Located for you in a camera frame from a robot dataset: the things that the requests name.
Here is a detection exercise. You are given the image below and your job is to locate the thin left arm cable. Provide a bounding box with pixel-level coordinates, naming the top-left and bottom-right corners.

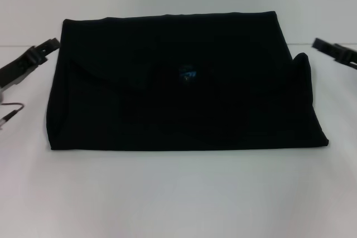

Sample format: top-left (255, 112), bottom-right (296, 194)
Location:
top-left (0, 101), bottom-right (26, 128)

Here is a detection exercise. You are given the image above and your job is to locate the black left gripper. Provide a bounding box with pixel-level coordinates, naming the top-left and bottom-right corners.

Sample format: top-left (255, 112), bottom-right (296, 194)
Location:
top-left (0, 37), bottom-right (61, 89)

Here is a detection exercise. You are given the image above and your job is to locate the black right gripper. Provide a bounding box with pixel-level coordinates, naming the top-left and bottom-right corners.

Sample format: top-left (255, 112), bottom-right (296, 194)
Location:
top-left (311, 37), bottom-right (357, 71)

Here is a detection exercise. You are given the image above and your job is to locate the black shirt with FREE print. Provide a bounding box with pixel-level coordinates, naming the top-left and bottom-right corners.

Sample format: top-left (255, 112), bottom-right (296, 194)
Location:
top-left (46, 11), bottom-right (330, 152)

